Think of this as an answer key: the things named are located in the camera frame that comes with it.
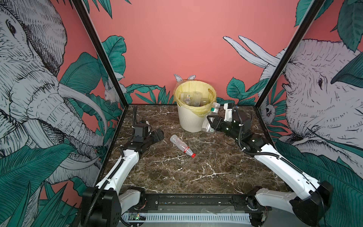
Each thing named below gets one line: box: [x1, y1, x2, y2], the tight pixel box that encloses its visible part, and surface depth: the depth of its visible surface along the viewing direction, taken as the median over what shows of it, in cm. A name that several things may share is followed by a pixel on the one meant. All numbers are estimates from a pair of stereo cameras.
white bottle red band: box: [169, 134, 197, 158], surface depth 94 cm
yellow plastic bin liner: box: [173, 79, 217, 118], surface depth 95 cm
